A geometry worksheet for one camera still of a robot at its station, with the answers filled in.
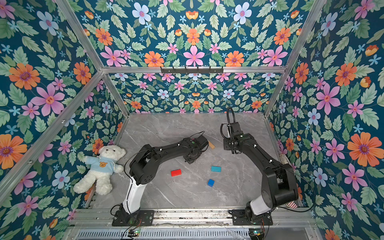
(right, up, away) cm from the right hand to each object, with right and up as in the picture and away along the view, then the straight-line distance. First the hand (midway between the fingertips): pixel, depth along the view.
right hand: (229, 143), depth 90 cm
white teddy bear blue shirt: (-73, -13, -6) cm, 75 cm away
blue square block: (-11, -22, -4) cm, 25 cm away
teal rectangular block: (-8, -16, +2) cm, 18 cm away
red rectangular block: (-32, -18, -1) cm, 37 cm away
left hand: (-18, -9, +6) cm, 21 cm away
